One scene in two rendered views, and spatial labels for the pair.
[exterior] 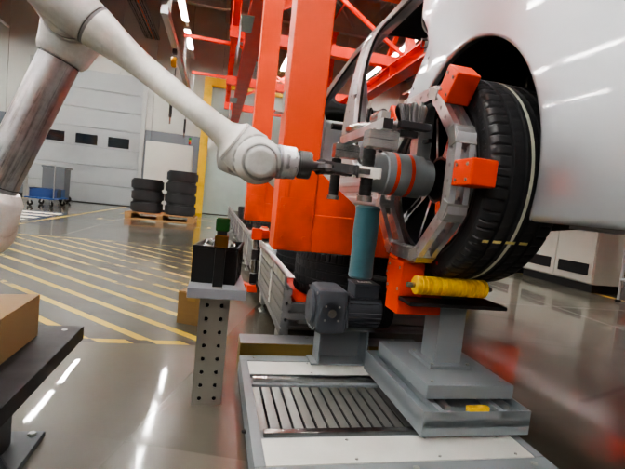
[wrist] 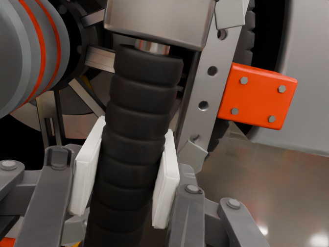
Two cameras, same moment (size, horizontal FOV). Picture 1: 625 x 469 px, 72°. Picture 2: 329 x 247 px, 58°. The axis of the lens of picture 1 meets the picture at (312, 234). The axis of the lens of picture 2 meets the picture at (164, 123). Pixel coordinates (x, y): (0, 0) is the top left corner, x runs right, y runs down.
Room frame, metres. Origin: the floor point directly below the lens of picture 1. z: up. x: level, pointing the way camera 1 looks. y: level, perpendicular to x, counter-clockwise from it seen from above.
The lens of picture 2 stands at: (1.18, 0.02, 0.91)
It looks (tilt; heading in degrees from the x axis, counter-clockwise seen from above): 17 degrees down; 277
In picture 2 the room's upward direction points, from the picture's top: 13 degrees clockwise
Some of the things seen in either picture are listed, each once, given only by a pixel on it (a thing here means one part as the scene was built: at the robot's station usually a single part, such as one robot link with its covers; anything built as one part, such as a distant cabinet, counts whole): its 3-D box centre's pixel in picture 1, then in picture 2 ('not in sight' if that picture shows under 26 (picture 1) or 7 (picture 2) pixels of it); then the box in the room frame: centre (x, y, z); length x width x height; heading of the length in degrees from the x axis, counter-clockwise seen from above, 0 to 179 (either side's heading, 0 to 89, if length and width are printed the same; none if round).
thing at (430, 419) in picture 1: (435, 386); not in sight; (1.47, -0.49, 0.13); 0.50 x 0.36 x 0.10; 13
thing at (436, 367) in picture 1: (443, 333); not in sight; (1.47, -0.49, 0.32); 0.40 x 0.30 x 0.28; 13
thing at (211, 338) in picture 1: (211, 341); not in sight; (1.47, 0.32, 0.21); 0.10 x 0.10 x 0.42; 13
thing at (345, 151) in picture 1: (345, 151); not in sight; (1.55, -0.09, 0.93); 0.09 x 0.05 x 0.05; 103
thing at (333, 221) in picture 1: (365, 216); not in sight; (1.93, -0.23, 0.69); 0.52 x 0.17 x 0.35; 103
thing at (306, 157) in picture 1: (312, 166); not in sight; (1.18, 0.02, 0.83); 0.09 x 0.08 x 0.07; 103
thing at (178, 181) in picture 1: (164, 194); not in sight; (9.34, 3.30, 0.55); 1.40 x 0.80 x 1.09; 101
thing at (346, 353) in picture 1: (356, 323); not in sight; (1.73, -0.22, 0.26); 0.42 x 0.18 x 0.35; 103
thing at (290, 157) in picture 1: (286, 162); not in sight; (1.16, 0.09, 0.83); 0.09 x 0.06 x 0.09; 13
